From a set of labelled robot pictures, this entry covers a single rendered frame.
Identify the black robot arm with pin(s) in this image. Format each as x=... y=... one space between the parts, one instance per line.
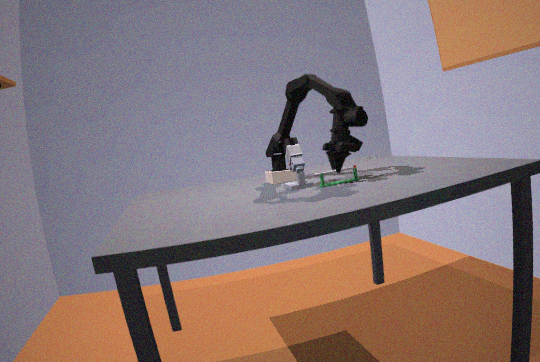
x=345 y=112

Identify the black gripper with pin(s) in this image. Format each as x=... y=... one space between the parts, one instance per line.
x=338 y=149

